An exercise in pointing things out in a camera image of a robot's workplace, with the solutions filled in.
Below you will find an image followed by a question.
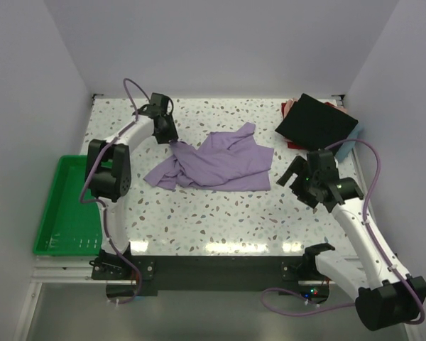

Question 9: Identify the purple t shirt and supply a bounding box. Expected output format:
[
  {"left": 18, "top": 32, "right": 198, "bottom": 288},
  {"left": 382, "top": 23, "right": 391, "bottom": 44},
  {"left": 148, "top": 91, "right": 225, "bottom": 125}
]
[{"left": 144, "top": 122, "right": 273, "bottom": 192}]

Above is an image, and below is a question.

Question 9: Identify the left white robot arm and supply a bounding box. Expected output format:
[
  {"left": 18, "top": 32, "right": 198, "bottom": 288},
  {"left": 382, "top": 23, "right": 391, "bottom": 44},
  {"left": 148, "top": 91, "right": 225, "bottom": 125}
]
[{"left": 80, "top": 93, "right": 178, "bottom": 280}]

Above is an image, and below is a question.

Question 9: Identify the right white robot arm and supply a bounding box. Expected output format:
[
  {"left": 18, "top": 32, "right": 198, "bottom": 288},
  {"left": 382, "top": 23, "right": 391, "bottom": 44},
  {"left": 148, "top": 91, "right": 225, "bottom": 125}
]
[{"left": 278, "top": 149, "right": 426, "bottom": 331}]

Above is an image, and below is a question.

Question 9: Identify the black folded t shirt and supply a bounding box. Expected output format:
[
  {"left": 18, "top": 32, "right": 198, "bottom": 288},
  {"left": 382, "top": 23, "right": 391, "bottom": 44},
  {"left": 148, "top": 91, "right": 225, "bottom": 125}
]
[{"left": 275, "top": 94, "right": 359, "bottom": 151}]

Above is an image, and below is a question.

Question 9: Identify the light blue folded t shirt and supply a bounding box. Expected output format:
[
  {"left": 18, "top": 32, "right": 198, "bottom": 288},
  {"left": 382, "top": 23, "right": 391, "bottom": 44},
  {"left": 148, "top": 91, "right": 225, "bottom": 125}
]
[{"left": 335, "top": 124, "right": 364, "bottom": 163}]

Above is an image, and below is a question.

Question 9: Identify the pink folded t shirt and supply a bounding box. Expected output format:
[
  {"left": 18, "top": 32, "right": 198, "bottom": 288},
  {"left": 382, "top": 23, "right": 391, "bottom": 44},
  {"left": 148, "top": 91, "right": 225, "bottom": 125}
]
[{"left": 281, "top": 98, "right": 347, "bottom": 119}]

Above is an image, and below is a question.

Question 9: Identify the green plastic tray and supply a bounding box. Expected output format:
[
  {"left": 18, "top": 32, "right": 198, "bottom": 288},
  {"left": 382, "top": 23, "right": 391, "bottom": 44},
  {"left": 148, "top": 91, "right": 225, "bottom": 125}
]
[{"left": 33, "top": 155, "right": 102, "bottom": 256}]

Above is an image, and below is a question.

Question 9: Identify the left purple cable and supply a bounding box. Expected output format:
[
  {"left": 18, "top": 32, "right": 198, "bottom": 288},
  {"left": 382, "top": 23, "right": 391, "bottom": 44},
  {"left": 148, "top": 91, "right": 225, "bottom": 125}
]
[{"left": 78, "top": 78, "right": 153, "bottom": 305}]

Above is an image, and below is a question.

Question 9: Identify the purple cable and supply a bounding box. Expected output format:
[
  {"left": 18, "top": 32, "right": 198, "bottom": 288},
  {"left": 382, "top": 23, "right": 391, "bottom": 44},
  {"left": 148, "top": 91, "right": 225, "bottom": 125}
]
[
  {"left": 261, "top": 139, "right": 426, "bottom": 325},
  {"left": 78, "top": 78, "right": 153, "bottom": 305}
]

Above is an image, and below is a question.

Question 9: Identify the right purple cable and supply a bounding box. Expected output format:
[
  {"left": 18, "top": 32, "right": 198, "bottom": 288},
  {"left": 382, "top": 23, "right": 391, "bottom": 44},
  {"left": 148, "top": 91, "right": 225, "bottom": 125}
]
[{"left": 261, "top": 139, "right": 426, "bottom": 325}]

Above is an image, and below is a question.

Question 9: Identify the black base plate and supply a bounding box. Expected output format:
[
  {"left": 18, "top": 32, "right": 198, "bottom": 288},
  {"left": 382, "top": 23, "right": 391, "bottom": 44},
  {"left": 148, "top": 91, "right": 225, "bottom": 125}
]
[{"left": 89, "top": 254, "right": 327, "bottom": 298}]

